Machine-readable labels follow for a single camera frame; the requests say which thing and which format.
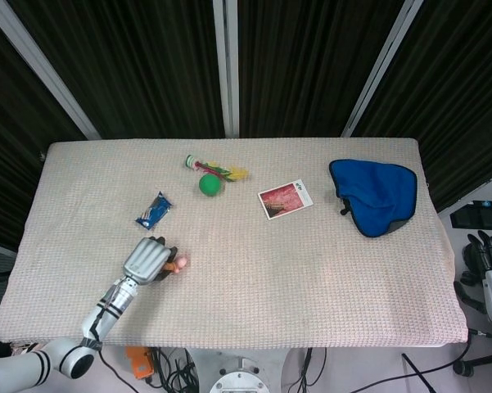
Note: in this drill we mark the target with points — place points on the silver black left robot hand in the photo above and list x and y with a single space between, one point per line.
145 260

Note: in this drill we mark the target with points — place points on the small pink toy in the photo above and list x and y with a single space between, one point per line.
181 262

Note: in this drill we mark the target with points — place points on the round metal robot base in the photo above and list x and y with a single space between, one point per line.
237 382

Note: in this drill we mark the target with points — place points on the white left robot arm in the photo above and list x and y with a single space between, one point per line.
106 311

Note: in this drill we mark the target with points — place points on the blue snack packet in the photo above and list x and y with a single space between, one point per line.
153 211

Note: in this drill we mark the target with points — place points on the black equipment box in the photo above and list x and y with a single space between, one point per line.
475 217

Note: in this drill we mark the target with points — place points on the green rubber ball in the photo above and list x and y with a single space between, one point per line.
210 186

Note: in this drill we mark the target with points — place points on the orange plastic device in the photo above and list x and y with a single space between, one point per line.
141 366

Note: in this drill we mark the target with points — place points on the feather shuttlecock with green base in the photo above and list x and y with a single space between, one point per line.
190 161

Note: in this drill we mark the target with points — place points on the beige waffle weave tablecloth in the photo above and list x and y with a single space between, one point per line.
270 266

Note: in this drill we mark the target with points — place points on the red picture postcard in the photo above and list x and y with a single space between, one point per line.
284 200

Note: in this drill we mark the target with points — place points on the blue folded cloth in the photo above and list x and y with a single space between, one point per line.
372 192

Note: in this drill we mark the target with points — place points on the dark pleated curtain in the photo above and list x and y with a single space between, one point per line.
147 61

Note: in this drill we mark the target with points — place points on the white metal frame post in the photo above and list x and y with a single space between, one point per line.
377 73
226 65
37 57

